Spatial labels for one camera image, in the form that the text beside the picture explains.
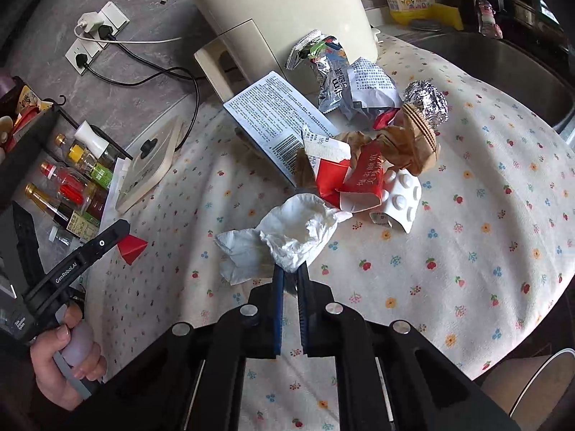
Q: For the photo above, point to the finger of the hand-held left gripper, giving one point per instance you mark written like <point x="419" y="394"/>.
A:
<point x="105" y="240"/>

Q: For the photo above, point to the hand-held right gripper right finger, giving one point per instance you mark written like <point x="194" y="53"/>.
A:
<point x="304" y="309"/>

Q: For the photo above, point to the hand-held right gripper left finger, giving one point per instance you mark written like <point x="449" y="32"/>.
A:
<point x="278" y="309"/>

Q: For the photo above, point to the red paper piece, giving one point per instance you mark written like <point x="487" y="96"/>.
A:
<point x="133" y="249"/>

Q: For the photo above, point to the white tissue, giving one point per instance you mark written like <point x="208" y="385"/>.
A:
<point x="292" y="229"/>

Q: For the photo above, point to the brown paper bucket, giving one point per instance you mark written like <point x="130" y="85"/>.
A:
<point x="516" y="381"/>

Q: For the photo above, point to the silver snack wrapper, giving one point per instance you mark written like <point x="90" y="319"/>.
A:
<point x="332" y="85"/>

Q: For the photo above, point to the aluminium foil ball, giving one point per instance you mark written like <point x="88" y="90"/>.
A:
<point x="426" y="98"/>

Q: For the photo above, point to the person's left hand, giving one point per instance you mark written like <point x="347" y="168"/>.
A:
<point x="49" y="368"/>

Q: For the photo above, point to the gold capped dark bottle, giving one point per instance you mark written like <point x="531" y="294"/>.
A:
<point x="67" y="220"/>

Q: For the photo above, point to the red capped sauce bottle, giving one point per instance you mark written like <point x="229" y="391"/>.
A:
<point x="72" y="191"/>

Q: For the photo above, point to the green label condiment bottle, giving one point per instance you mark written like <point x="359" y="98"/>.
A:
<point x="96" y="168"/>

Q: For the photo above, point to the black plug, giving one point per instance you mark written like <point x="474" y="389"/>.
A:
<point x="148" y="147"/>

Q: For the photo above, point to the white capped condiment bottle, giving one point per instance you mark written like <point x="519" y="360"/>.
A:
<point x="92" y="137"/>

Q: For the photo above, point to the red and white paper carton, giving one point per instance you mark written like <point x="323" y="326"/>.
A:
<point x="328" y="175"/>

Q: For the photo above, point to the red printed paper box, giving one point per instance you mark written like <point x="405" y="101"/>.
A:
<point x="366" y="179"/>

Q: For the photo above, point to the white bumpy plastic lid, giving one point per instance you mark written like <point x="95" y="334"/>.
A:
<point x="404" y="197"/>

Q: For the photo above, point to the floral white tablecloth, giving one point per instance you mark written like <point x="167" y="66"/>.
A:
<point x="471" y="233"/>

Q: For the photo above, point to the crumpled brown paper bag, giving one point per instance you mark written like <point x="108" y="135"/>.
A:
<point x="395" y="143"/>

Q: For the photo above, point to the white printed flat box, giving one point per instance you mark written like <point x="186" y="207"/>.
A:
<point x="269" y="116"/>

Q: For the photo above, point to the small red wrapper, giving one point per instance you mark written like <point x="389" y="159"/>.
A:
<point x="384" y="119"/>

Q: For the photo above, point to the white printed packet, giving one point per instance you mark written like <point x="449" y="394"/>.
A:
<point x="373" y="83"/>

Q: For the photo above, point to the white striped wrapper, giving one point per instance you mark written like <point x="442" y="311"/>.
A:
<point x="298" y="51"/>

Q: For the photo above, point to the cream round kitchen appliance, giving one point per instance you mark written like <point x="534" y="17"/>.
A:
<point x="269" y="9"/>

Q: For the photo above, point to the grey round sink stopper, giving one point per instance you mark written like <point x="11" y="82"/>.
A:
<point x="426" y="26"/>

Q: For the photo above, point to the stainless steel sink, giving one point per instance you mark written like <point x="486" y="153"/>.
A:
<point x="516" y="63"/>

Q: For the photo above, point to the yellow sponge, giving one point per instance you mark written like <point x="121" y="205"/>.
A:
<point x="449" y="15"/>

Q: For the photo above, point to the small pink bottle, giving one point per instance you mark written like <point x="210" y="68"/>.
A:
<point x="487" y="15"/>

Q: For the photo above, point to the white wall socket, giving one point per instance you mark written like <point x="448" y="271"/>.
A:
<point x="74" y="54"/>
<point x="116" y="15"/>

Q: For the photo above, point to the white wall charger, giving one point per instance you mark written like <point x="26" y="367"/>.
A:
<point x="92" y="21"/>

